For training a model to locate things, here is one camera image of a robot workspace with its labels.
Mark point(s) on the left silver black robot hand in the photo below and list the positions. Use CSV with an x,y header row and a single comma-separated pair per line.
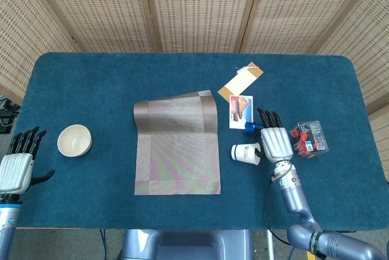
x,y
15,175

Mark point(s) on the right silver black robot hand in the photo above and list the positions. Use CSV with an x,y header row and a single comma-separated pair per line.
x,y
276,144

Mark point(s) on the white paper cup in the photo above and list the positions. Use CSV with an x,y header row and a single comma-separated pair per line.
x,y
243,152

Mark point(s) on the white ceramic bowl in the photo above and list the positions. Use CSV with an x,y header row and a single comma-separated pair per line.
x,y
74,140

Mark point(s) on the brown woven placemat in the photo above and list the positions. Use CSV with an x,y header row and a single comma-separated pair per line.
x,y
176,156

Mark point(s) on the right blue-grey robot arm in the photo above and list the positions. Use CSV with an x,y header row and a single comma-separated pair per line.
x,y
293,193

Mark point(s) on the blue foil snack packet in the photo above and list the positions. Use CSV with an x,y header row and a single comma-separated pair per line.
x,y
249,127

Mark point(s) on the clear box with red parts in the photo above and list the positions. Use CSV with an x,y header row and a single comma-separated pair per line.
x,y
310,141

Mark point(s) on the photo postcard with red building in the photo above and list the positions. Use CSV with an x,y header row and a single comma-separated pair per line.
x,y
240,111

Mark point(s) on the brown and white paper tag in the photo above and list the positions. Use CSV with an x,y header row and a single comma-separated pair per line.
x,y
240,82

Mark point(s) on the white table leg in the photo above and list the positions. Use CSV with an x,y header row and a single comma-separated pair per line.
x,y
270,244

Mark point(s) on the blue table cloth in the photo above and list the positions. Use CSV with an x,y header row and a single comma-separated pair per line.
x,y
91,90

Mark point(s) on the blue-grey robot torso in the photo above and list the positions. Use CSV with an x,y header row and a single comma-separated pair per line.
x,y
188,244

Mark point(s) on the bamboo folding screen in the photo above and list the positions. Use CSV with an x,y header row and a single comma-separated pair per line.
x,y
197,8

